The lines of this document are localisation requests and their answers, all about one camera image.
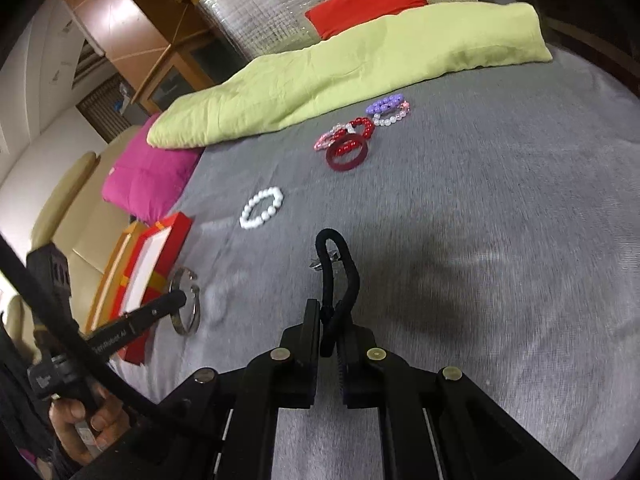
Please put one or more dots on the light green folded blanket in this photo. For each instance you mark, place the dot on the light green folded blanket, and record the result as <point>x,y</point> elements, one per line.
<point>279,90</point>

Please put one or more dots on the person's left hand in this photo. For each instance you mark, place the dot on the person's left hand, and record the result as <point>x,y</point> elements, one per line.
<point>108,422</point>

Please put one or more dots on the orange jewelry box tray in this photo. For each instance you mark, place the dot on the orange jewelry box tray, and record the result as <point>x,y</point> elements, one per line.
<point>103,302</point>

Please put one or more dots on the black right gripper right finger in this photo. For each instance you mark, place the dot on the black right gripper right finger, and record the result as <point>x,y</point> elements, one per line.
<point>434,425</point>

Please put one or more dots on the red jewelry box tray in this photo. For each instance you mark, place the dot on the red jewelry box tray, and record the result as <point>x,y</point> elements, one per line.
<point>154,254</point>

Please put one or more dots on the beige sofa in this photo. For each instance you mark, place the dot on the beige sofa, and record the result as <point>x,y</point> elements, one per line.
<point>53,194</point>

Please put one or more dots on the grey bed cover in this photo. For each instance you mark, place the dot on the grey bed cover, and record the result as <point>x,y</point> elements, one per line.
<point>495,229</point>

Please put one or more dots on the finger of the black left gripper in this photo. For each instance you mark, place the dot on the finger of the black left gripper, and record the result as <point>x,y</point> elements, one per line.
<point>127,335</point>

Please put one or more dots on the wooden cabinet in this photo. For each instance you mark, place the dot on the wooden cabinet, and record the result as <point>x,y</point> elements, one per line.
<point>162,48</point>

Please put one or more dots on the red cushion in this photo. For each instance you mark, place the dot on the red cushion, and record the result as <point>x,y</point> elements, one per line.
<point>331,17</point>

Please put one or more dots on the radiator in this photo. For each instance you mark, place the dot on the radiator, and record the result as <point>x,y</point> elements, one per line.
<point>102,109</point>

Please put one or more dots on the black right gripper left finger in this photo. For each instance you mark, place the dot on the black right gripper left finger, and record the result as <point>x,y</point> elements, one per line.
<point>221,425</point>

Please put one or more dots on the dark red bangle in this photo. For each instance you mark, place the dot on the dark red bangle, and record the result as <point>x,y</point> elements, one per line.
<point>347,152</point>

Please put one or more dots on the magenta pillow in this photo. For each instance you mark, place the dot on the magenta pillow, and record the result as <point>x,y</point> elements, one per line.
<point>146,182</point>

